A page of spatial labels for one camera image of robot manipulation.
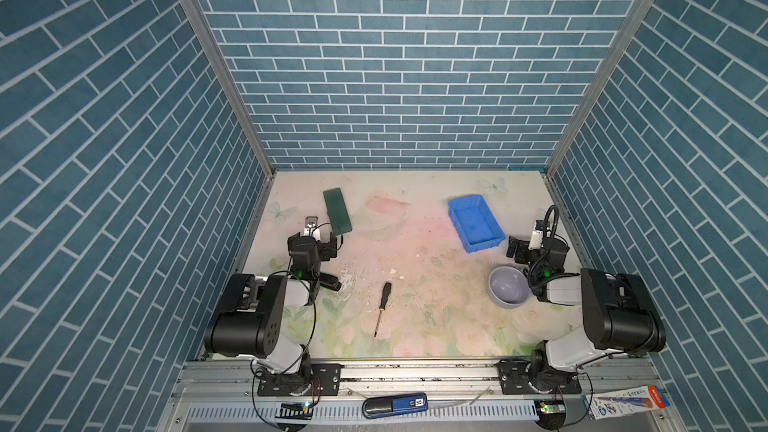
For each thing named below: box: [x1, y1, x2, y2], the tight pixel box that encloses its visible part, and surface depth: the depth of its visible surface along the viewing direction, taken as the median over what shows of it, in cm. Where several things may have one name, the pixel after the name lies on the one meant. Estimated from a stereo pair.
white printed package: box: [582, 385, 671, 420], surface depth 72 cm
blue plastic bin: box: [448, 195, 507, 253], surface depth 105 cm
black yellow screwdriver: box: [374, 282, 392, 337], surface depth 88 cm
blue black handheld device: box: [362, 392, 429, 419], surface depth 69 cm
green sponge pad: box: [323, 187, 352, 235], surface depth 110 cm
